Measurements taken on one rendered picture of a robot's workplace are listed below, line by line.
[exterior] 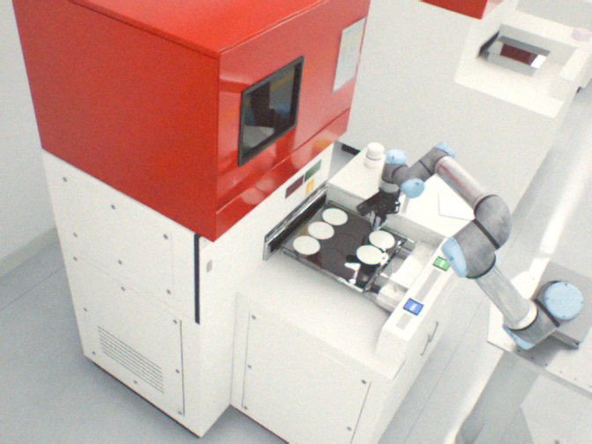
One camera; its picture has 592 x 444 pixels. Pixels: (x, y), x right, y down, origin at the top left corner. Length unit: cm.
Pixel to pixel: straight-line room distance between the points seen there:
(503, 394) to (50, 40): 208
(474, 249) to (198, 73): 92
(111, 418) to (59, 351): 47
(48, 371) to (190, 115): 180
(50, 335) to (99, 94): 166
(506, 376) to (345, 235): 85
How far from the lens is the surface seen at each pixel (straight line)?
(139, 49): 158
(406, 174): 209
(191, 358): 224
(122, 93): 169
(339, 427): 235
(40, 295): 336
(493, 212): 182
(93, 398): 291
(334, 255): 221
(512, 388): 257
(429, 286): 212
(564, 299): 209
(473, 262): 181
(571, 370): 228
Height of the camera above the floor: 241
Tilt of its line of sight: 41 degrees down
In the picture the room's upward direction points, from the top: 8 degrees clockwise
